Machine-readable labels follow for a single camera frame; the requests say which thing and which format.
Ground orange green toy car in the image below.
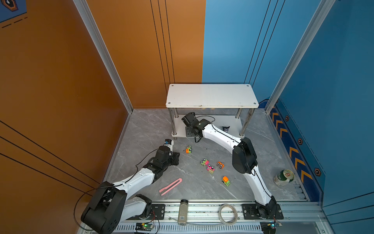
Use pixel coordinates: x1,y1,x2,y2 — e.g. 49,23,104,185
186,146,192,154

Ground pink plastic tongs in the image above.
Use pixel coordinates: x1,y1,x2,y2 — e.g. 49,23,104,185
159,178,183,196

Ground coiled white cable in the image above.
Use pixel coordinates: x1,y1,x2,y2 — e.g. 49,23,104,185
218,203,239,226

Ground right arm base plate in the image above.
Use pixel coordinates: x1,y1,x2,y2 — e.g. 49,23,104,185
242,204,284,220

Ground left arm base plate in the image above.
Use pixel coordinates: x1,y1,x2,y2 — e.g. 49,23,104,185
128,204,166,221

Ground white two-tier shelf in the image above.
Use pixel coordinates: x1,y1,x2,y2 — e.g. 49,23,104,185
166,84,259,138

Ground right circuit board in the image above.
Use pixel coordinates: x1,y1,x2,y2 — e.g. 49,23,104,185
260,222,282,234

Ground orange green toy truck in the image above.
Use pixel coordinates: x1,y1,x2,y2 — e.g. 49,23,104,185
222,176,231,186

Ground circuit board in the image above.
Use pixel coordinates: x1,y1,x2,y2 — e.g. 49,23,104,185
260,222,282,234
134,223,155,234

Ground tape roll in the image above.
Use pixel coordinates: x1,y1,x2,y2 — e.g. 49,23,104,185
273,169,295,187

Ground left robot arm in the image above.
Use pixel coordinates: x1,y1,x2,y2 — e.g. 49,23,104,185
80,144,180,234

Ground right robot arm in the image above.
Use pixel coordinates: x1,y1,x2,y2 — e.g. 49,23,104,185
182,112,278,219

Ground black purple robot toy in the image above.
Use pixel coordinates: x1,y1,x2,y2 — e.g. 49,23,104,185
223,126,230,133

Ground left circuit board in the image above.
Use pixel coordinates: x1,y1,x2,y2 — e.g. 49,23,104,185
134,223,155,234

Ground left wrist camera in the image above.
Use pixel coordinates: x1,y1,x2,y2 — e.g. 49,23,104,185
164,139,174,149

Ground clear plastic bottle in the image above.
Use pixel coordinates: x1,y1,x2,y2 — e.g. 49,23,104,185
177,199,189,226

